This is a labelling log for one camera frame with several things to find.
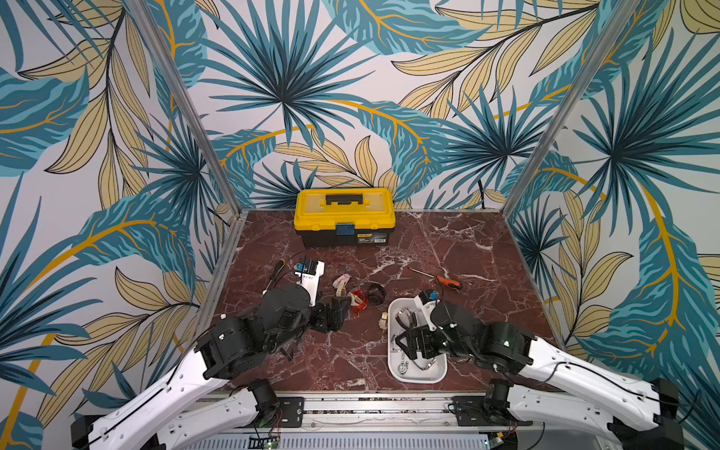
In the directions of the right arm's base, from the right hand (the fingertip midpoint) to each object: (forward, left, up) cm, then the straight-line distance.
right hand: (407, 337), depth 71 cm
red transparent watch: (+18, +11, -13) cm, 25 cm away
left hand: (+3, +18, +12) cm, 22 cm away
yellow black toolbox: (+41, +16, +2) cm, 44 cm away
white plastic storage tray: (+12, -3, -14) cm, 19 cm away
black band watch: (+21, +6, -15) cm, 26 cm away
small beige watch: (+8, +5, -10) cm, 14 cm away
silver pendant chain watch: (-3, 0, -14) cm, 15 cm away
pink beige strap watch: (+22, +18, -10) cm, 30 cm away
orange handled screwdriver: (+25, -16, -13) cm, 32 cm away
